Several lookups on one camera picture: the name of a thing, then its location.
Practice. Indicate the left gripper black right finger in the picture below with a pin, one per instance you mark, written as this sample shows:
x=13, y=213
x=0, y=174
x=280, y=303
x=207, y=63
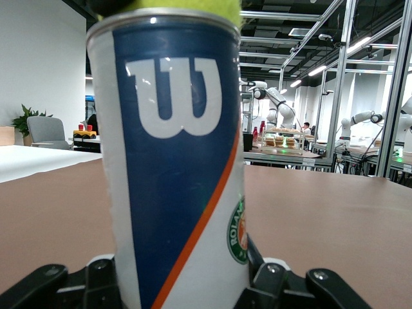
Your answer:
x=289, y=289

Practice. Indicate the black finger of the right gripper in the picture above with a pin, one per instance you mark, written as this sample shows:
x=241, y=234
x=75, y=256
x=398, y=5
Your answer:
x=111, y=5

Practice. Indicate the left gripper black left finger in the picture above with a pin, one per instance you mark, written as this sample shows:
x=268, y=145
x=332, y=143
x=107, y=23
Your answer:
x=48, y=289

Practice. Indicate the yellow tennis ball black logo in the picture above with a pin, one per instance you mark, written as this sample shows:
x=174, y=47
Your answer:
x=193, y=6

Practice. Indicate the white blue tennis ball can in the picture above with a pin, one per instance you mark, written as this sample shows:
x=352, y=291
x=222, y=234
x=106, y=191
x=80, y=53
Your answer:
x=167, y=193

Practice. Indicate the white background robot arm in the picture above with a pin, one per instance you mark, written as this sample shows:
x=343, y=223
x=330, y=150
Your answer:
x=280, y=106
x=360, y=119

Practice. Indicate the brown table cover sheet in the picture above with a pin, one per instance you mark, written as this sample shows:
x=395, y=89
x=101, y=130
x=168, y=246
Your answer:
x=322, y=225

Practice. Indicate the white covered table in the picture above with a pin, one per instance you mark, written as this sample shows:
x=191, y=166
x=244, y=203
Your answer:
x=38, y=161

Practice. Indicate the yellow box with red caps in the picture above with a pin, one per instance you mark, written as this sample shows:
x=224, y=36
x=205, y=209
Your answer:
x=84, y=133

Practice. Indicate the grey armchair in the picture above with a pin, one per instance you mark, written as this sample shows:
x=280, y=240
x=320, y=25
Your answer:
x=46, y=132

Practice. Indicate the green potted plant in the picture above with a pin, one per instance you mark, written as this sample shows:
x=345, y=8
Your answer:
x=24, y=120

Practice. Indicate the clear rack with bread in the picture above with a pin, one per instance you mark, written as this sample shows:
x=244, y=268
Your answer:
x=283, y=141

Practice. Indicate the light wooden cabinet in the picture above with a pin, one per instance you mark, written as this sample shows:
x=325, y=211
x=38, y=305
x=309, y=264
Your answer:
x=7, y=136

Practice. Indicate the red bottle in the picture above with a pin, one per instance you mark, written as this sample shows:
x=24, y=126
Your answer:
x=262, y=127
x=255, y=132

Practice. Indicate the seated person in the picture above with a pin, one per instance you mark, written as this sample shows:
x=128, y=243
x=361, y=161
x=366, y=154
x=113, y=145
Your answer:
x=307, y=128

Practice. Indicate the aluminium cell frame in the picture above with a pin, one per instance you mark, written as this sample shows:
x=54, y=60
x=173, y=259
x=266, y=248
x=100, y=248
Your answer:
x=338, y=96

